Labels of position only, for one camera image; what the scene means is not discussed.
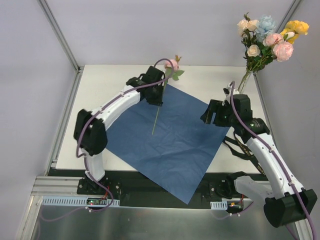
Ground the pink rose stem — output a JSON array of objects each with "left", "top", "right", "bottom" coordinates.
[
  {"left": 151, "top": 54, "right": 186, "bottom": 136},
  {"left": 245, "top": 32, "right": 296, "bottom": 73}
]

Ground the blue wrapping paper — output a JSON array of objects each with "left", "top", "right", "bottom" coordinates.
[{"left": 106, "top": 85, "right": 228, "bottom": 204}]

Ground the black ribbon gold lettering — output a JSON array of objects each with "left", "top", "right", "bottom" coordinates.
[{"left": 222, "top": 132, "right": 266, "bottom": 176}]

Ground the blue flower bunch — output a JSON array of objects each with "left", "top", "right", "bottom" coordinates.
[{"left": 255, "top": 15, "right": 276, "bottom": 43}]

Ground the yellow flower bunch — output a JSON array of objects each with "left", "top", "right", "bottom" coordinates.
[{"left": 280, "top": 20, "right": 310, "bottom": 45}]

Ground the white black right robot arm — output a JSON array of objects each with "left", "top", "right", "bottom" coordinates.
[{"left": 200, "top": 94, "right": 318, "bottom": 228}]

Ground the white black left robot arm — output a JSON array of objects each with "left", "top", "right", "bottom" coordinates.
[{"left": 73, "top": 66, "right": 165, "bottom": 195}]

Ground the clear glass vase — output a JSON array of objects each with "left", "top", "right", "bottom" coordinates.
[{"left": 237, "top": 69, "right": 252, "bottom": 94}]

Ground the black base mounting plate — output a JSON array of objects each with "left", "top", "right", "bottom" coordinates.
[{"left": 48, "top": 168, "right": 231, "bottom": 209}]

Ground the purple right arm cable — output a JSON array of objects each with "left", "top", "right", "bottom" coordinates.
[{"left": 229, "top": 80, "right": 316, "bottom": 238}]

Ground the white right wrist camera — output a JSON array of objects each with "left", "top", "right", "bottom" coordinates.
[{"left": 223, "top": 83, "right": 233, "bottom": 103}]

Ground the left aluminium frame post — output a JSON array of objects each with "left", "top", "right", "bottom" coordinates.
[{"left": 37, "top": 0, "right": 82, "bottom": 73}]

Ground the aluminium frame post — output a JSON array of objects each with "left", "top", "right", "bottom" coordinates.
[
  {"left": 252, "top": 0, "right": 305, "bottom": 75},
  {"left": 37, "top": 0, "right": 82, "bottom": 73}
]

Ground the right white cable duct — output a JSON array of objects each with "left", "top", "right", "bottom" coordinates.
[{"left": 210, "top": 200, "right": 228, "bottom": 211}]

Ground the white cable duct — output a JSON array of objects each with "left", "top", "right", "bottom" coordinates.
[
  {"left": 42, "top": 196, "right": 120, "bottom": 208},
  {"left": 210, "top": 200, "right": 228, "bottom": 211}
]

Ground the right aluminium frame post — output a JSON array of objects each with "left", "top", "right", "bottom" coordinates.
[{"left": 252, "top": 0, "right": 305, "bottom": 75}]

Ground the left aluminium table rail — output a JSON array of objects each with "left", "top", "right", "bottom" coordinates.
[{"left": 44, "top": 66, "right": 84, "bottom": 176}]

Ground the left white cable duct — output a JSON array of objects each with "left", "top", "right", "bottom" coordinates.
[{"left": 42, "top": 196, "right": 120, "bottom": 208}]

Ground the front aluminium rail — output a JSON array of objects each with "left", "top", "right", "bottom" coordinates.
[{"left": 31, "top": 174, "right": 273, "bottom": 201}]

